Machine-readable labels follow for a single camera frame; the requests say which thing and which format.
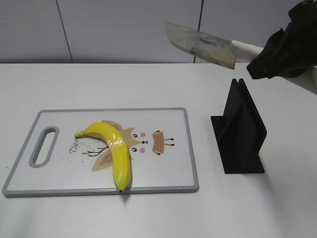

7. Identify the black knife stand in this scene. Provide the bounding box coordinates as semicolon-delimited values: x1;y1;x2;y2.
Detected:
211;78;267;174

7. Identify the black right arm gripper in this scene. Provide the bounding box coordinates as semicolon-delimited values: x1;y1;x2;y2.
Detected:
247;0;317;79

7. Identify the white handled kitchen knife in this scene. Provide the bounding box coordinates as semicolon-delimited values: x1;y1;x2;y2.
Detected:
165;22;263;69

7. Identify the white grey cutting board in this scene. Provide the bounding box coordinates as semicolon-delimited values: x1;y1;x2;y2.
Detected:
2;108;199;197

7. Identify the yellow plastic banana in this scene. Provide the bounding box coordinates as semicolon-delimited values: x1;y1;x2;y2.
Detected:
74;122;131;193

